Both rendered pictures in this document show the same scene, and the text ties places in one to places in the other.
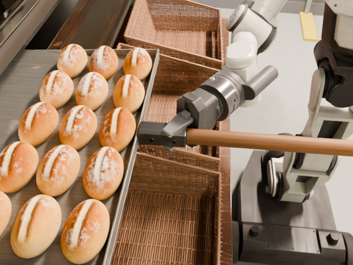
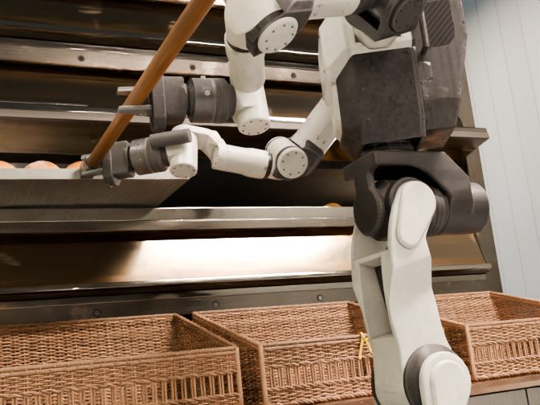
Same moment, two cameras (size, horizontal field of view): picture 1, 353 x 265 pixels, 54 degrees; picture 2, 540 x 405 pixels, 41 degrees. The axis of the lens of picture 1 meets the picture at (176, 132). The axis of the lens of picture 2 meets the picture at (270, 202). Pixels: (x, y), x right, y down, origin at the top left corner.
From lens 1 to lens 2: 194 cm
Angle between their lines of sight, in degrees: 78
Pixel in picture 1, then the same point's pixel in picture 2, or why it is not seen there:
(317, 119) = (353, 263)
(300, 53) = not seen: outside the picture
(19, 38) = (62, 115)
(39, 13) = (90, 116)
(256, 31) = (273, 149)
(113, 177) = (34, 165)
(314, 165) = (386, 385)
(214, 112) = (123, 153)
